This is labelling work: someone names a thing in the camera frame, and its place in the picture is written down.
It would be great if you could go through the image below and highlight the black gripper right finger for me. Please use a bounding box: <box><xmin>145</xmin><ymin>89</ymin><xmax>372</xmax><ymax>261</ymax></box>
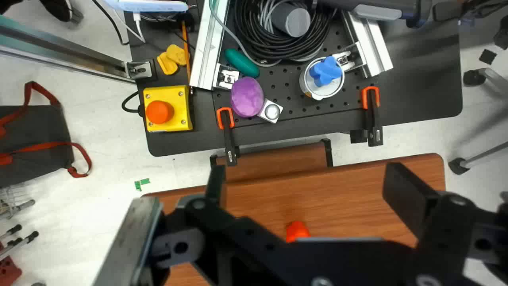
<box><xmin>381</xmin><ymin>161</ymin><xmax>508</xmax><ymax>286</ymax></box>

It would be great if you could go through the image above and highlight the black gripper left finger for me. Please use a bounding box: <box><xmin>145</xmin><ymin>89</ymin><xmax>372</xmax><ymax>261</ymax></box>
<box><xmin>94</xmin><ymin>156</ymin><xmax>299</xmax><ymax>286</ymax></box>

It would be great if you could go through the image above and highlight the metal stand leg black foot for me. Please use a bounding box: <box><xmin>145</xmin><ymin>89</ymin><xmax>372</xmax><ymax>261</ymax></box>
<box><xmin>462</xmin><ymin>66</ymin><xmax>508</xmax><ymax>89</ymax></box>
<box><xmin>448</xmin><ymin>139</ymin><xmax>508</xmax><ymax>177</ymax></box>

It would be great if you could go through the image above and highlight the orange plastic cone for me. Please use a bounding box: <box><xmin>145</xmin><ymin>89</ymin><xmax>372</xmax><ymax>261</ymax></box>
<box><xmin>285</xmin><ymin>218</ymin><xmax>313</xmax><ymax>247</ymax></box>

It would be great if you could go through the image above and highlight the green tape mark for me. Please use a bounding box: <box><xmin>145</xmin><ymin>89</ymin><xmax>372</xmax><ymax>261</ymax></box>
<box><xmin>132</xmin><ymin>177</ymin><xmax>153</xmax><ymax>193</ymax></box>

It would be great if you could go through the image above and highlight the orange black bar clamp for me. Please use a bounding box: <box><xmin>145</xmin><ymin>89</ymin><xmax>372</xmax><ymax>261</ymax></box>
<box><xmin>215</xmin><ymin>107</ymin><xmax>242</xmax><ymax>167</ymax></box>
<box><xmin>350</xmin><ymin>85</ymin><xmax>385</xmax><ymax>148</ymax></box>

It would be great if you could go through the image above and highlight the small silver square part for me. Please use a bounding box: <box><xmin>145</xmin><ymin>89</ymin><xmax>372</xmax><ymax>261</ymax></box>
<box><xmin>258</xmin><ymin>99</ymin><xmax>286</xmax><ymax>126</ymax></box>

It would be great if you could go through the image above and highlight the purple round disc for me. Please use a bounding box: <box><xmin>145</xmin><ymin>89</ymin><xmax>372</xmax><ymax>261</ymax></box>
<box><xmin>229</xmin><ymin>77</ymin><xmax>265</xmax><ymax>120</ymax></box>

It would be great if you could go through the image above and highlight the yellow emergency stop button box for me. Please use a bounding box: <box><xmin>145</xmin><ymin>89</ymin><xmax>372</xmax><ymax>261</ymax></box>
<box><xmin>142</xmin><ymin>85</ymin><xmax>196</xmax><ymax>135</ymax></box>

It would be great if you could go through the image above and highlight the white round container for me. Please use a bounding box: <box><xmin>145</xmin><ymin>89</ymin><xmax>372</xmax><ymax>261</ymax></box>
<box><xmin>297</xmin><ymin>56</ymin><xmax>348</xmax><ymax>102</ymax></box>

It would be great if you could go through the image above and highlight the dark green plastic toy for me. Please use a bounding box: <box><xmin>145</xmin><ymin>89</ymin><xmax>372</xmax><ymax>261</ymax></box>
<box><xmin>224</xmin><ymin>48</ymin><xmax>262</xmax><ymax>80</ymax></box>

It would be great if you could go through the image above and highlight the yellow plastic toy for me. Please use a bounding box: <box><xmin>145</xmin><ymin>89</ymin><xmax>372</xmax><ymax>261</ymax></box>
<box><xmin>156</xmin><ymin>43</ymin><xmax>191</xmax><ymax>77</ymax></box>

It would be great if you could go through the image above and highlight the blue plastic block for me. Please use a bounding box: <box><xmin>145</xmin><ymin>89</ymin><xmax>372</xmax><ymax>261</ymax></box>
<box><xmin>308</xmin><ymin>54</ymin><xmax>345</xmax><ymax>88</ymax></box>

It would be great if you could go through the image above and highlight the aluminium extrusion profile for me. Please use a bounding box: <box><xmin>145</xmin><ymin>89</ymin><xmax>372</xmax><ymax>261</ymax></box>
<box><xmin>188</xmin><ymin>0</ymin><xmax>231</xmax><ymax>91</ymax></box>
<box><xmin>345</xmin><ymin>10</ymin><xmax>397</xmax><ymax>80</ymax></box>

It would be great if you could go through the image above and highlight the black marker pen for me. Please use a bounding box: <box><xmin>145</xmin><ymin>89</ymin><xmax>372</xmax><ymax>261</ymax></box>
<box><xmin>0</xmin><ymin>229</ymin><xmax>42</xmax><ymax>261</ymax></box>
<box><xmin>0</xmin><ymin>223</ymin><xmax>26</xmax><ymax>240</ymax></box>

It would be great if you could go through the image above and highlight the grey blue device housing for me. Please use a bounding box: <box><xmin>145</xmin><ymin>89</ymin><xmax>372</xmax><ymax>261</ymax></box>
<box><xmin>316</xmin><ymin>0</ymin><xmax>437</xmax><ymax>31</ymax></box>

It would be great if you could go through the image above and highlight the grey cylinder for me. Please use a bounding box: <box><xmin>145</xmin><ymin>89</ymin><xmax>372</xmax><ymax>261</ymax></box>
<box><xmin>270</xmin><ymin>0</ymin><xmax>313</xmax><ymax>40</ymax></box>

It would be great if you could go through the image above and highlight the red plastic item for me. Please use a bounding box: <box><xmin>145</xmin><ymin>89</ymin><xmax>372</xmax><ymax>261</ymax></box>
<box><xmin>0</xmin><ymin>256</ymin><xmax>24</xmax><ymax>286</ymax></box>

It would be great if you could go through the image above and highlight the blue white flat device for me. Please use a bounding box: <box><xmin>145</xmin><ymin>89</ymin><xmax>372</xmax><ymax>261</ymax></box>
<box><xmin>104</xmin><ymin>0</ymin><xmax>191</xmax><ymax>16</ymax></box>

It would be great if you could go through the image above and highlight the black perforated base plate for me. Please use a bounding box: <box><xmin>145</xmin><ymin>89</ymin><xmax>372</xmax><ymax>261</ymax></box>
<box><xmin>129</xmin><ymin>0</ymin><xmax>466</xmax><ymax>159</ymax></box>

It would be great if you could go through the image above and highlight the silver metal bracket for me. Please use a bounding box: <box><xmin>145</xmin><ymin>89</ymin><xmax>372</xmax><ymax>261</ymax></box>
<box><xmin>212</xmin><ymin>62</ymin><xmax>243</xmax><ymax>91</ymax></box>

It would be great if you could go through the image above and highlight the black e-stop cable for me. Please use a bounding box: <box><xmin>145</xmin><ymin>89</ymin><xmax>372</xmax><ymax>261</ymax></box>
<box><xmin>121</xmin><ymin>91</ymin><xmax>148</xmax><ymax>116</ymax></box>

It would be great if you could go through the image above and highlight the black coiled cable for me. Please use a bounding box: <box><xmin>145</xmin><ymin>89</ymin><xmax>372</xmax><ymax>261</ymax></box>
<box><xmin>231</xmin><ymin>0</ymin><xmax>342</xmax><ymax>69</ymax></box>

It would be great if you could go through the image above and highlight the grey bag with red straps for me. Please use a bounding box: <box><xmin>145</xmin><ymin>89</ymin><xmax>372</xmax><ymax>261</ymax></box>
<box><xmin>0</xmin><ymin>80</ymin><xmax>96</xmax><ymax>191</ymax></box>

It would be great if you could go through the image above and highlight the long aluminium rail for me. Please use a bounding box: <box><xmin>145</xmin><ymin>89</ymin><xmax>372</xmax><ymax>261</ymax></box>
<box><xmin>0</xmin><ymin>15</ymin><xmax>154</xmax><ymax>86</ymax></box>

